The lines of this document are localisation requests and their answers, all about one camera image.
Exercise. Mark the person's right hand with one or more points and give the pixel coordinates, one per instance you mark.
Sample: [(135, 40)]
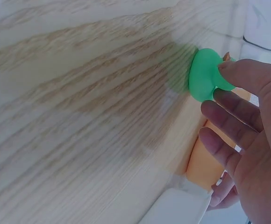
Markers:
[(264, 140)]

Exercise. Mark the orange cup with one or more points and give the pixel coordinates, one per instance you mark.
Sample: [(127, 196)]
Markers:
[(201, 168)]

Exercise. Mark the green round soft piece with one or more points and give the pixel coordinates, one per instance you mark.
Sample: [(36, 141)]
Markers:
[(203, 74)]

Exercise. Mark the white box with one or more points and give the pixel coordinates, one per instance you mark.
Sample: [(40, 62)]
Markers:
[(184, 207)]

